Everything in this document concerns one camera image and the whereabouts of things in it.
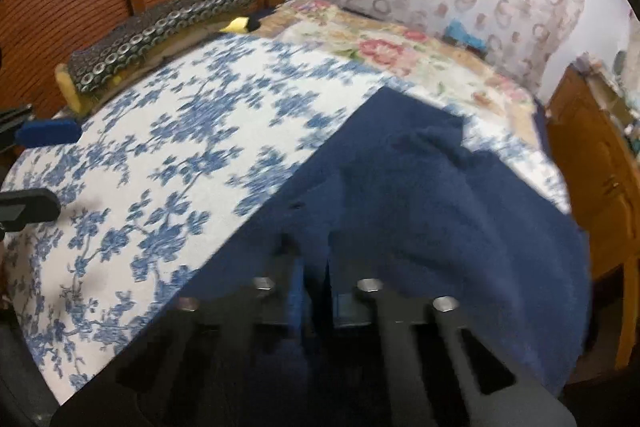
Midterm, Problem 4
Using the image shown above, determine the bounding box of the clutter pile on dresser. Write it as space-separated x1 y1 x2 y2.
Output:
574 51 640 140

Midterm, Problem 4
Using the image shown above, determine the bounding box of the wooden dresser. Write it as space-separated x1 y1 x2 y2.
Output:
544 64 640 370

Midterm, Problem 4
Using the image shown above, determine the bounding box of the white blue floral cloth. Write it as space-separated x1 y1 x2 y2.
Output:
2 33 572 407

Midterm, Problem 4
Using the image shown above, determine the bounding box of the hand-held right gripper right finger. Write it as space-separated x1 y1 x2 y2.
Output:
326 231 577 427

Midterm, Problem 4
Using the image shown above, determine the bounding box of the light blue cloth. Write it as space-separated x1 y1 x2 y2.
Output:
444 20 489 54

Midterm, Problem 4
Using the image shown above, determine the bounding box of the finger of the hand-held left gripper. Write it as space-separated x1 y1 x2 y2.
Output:
0 104 80 150
0 188 62 232

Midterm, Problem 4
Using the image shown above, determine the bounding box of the cream red floral blanket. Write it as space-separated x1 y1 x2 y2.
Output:
259 0 540 144

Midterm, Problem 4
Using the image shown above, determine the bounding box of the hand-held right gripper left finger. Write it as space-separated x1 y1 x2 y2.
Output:
50 232 310 427

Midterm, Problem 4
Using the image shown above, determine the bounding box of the navy t-shirt with orange print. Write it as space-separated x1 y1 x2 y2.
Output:
175 86 594 427

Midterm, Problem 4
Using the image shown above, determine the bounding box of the dark ring patterned pillow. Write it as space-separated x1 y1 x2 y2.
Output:
66 0 259 96

